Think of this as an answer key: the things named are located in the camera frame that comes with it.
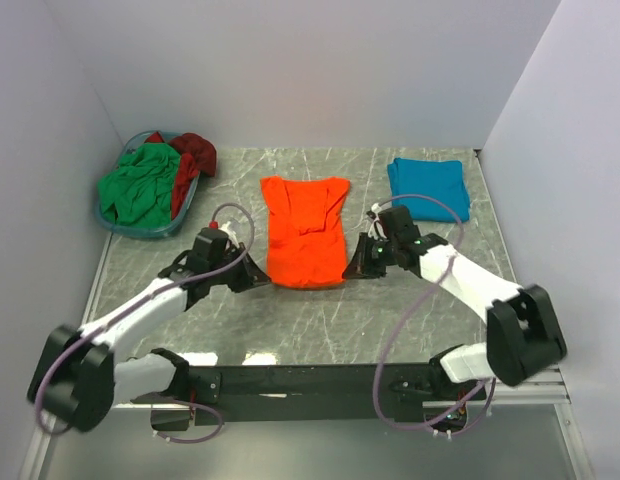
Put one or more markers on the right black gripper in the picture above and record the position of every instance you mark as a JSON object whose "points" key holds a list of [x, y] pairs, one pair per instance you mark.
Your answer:
{"points": [[360, 266]]}

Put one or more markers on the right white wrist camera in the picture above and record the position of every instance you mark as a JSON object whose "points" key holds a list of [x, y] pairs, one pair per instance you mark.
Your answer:
{"points": [[375, 229]]}

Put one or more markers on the folded blue t shirt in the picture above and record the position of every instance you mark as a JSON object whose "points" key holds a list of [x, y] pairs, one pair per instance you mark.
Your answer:
{"points": [[431, 190]]}

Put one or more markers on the aluminium frame rail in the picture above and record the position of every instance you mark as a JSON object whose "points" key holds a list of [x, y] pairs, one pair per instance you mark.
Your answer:
{"points": [[529, 433]]}

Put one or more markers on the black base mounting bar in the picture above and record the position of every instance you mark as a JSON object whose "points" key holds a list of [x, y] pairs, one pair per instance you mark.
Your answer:
{"points": [[320, 392]]}

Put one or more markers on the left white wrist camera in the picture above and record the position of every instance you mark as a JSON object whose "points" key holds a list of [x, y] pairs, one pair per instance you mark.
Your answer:
{"points": [[230, 227]]}

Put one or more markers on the blue plastic basket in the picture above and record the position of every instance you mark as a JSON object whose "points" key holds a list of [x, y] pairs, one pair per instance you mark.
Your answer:
{"points": [[161, 232]]}

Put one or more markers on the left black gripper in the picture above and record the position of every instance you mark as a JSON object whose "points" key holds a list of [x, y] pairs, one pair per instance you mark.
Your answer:
{"points": [[251, 275]]}

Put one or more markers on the green t shirt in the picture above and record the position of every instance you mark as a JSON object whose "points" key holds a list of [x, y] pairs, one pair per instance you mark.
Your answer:
{"points": [[137, 193]]}

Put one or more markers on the orange t shirt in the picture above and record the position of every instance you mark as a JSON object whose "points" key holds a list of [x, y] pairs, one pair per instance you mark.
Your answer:
{"points": [[306, 242]]}

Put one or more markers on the dark red t shirt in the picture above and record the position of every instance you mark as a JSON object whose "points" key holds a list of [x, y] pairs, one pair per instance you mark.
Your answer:
{"points": [[197, 156]]}

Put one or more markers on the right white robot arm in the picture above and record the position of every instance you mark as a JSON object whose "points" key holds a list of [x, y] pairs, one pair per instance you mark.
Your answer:
{"points": [[523, 334]]}

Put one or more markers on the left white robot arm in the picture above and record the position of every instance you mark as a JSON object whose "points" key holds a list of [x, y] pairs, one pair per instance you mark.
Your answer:
{"points": [[83, 373]]}

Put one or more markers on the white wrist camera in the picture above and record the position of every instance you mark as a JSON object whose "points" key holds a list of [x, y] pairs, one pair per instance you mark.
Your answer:
{"points": [[230, 227], [375, 229]]}

